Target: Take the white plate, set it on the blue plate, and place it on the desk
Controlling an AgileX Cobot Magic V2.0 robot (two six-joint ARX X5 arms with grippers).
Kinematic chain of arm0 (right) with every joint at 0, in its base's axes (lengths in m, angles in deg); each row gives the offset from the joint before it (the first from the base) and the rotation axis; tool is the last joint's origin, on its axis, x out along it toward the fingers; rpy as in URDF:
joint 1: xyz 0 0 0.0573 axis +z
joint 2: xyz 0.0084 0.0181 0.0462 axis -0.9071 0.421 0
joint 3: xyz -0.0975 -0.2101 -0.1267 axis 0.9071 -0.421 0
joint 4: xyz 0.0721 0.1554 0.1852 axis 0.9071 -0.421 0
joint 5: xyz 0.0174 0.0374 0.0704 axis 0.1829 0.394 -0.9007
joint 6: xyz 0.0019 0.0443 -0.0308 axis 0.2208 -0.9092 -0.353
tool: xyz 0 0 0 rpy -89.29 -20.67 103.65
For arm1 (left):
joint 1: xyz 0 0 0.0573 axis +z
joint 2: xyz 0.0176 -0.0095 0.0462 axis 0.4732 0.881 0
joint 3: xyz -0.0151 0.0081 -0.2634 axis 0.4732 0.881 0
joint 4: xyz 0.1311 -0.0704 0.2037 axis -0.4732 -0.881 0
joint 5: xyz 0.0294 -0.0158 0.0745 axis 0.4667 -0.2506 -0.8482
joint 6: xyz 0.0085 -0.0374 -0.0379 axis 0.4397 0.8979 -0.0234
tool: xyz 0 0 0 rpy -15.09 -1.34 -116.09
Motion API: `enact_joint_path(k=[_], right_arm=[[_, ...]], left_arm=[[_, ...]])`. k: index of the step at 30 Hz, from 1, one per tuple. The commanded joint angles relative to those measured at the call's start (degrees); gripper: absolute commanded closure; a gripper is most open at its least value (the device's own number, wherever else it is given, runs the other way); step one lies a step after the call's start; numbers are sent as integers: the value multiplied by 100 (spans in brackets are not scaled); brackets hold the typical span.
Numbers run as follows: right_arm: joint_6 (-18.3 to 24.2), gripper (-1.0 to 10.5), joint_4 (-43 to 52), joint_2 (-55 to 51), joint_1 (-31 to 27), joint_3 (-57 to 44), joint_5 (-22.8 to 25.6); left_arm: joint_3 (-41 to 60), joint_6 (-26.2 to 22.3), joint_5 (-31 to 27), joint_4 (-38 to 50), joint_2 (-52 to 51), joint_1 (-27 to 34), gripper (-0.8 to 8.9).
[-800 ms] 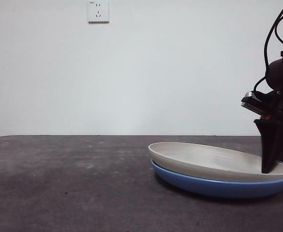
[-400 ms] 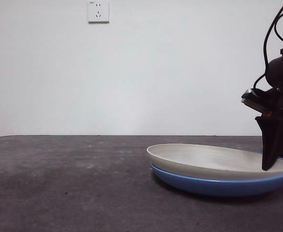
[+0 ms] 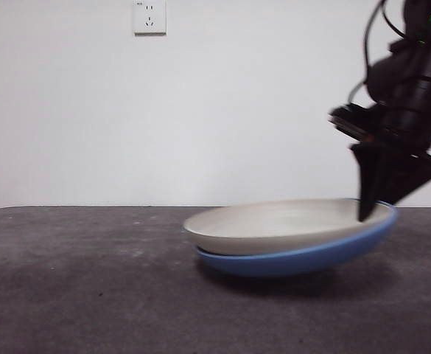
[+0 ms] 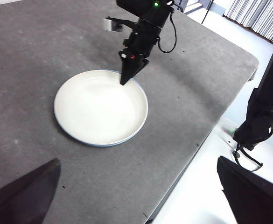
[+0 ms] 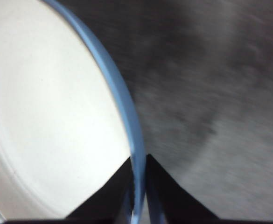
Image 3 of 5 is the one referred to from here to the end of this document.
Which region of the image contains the white round plate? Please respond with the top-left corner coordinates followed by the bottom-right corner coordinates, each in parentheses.
top-left (182, 198), bottom-right (390, 257)

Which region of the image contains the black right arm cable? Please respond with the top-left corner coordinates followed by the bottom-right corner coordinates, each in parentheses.
top-left (347, 0), bottom-right (388, 106)
top-left (382, 0), bottom-right (407, 38)

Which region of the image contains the white wall socket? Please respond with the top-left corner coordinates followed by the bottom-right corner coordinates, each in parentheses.
top-left (133, 0), bottom-right (167, 37)

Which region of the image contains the blue round plate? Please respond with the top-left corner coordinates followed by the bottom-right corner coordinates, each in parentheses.
top-left (195, 198), bottom-right (400, 279)

